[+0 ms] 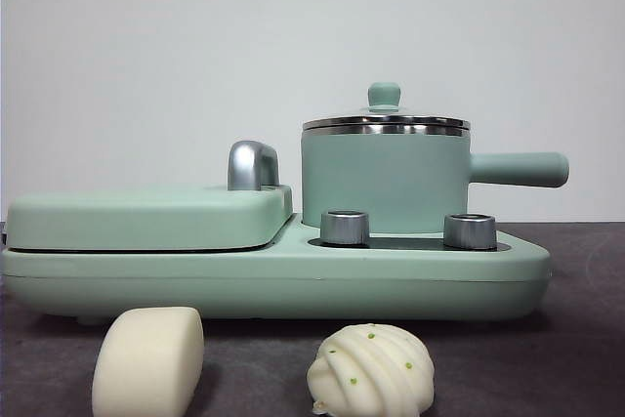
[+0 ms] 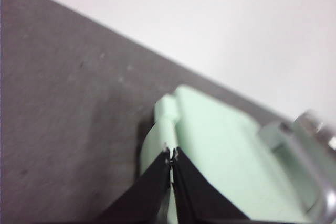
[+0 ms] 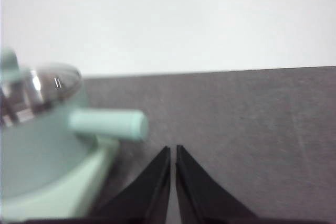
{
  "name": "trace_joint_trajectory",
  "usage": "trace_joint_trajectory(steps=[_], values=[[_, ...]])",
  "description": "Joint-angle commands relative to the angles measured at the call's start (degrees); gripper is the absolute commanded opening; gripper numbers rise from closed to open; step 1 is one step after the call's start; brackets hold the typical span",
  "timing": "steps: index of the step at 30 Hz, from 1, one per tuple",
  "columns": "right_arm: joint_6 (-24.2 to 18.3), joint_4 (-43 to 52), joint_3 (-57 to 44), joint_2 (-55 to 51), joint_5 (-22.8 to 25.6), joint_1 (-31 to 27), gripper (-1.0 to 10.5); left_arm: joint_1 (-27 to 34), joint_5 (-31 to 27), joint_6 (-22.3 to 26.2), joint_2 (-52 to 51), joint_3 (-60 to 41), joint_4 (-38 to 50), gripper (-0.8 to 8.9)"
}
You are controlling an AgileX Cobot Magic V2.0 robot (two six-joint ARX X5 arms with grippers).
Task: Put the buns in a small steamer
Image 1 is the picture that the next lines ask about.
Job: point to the glass pot lid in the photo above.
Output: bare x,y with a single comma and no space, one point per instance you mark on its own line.
384,95

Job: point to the twisted white bun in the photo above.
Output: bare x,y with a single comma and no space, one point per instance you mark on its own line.
371,373

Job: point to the plain white steamed bun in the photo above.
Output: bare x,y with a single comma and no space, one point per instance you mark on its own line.
146,363

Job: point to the silver control knob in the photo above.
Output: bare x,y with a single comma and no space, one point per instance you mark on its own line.
344,229
470,231

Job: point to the mint green breakfast machine base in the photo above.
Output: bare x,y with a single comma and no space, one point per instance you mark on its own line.
342,280

